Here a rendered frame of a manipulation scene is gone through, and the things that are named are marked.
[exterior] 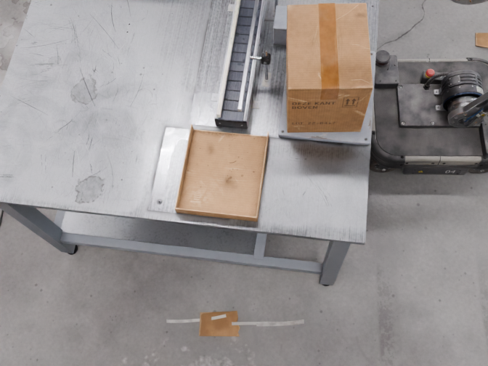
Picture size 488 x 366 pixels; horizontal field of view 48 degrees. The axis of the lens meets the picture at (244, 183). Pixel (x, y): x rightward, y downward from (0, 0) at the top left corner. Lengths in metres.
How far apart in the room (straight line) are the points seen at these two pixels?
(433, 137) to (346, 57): 1.02
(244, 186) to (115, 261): 1.06
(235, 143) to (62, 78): 0.68
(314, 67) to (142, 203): 0.69
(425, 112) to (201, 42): 1.10
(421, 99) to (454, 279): 0.82
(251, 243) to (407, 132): 0.86
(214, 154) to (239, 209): 0.21
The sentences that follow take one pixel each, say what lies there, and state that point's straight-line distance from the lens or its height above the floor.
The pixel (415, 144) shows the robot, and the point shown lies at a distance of 2.56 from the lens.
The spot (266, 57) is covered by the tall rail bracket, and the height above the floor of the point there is 0.97.
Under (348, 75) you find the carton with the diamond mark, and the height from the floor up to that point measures 1.12.
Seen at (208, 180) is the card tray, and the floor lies 0.83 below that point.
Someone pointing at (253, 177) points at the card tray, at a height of 0.83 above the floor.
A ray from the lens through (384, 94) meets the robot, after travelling 2.66.
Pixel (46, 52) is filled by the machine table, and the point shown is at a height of 0.83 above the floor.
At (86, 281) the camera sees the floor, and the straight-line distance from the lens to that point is 2.68.
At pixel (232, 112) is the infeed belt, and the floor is 0.88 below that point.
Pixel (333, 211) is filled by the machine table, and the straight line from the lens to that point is 1.75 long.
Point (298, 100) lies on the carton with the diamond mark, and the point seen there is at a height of 1.06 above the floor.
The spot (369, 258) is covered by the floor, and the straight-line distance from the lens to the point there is 2.59.
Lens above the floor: 2.48
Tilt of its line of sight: 68 degrees down
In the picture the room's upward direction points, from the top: 9 degrees counter-clockwise
